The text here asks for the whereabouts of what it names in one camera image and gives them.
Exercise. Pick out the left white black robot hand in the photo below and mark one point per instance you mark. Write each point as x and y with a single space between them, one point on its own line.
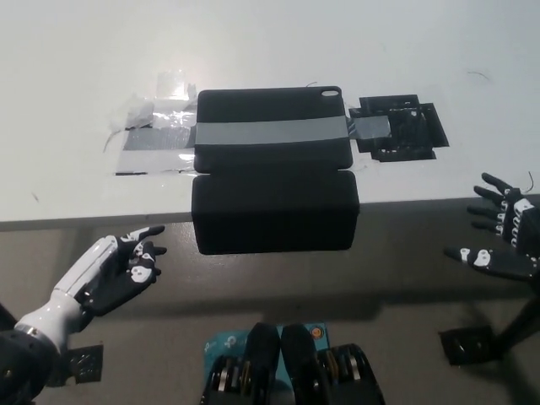
103 278

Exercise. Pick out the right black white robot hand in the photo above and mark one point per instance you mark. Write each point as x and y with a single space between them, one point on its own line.
516 236

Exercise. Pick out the black folding tablet cover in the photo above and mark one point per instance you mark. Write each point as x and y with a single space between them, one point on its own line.
274 211

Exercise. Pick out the black tape patch on desk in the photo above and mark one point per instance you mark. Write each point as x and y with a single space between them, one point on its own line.
417 135

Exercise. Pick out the black floor plate left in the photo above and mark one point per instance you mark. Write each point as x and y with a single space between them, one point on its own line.
82 365

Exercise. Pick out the black floor plate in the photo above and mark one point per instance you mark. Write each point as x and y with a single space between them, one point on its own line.
468 343
82 365

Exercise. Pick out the black floor plate right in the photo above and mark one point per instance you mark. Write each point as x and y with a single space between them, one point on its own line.
468 343

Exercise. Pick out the clear shiny tape patch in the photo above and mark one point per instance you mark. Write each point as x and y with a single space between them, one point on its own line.
164 114

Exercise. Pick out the grey duct tape strip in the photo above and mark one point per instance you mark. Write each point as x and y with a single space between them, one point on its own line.
270 133

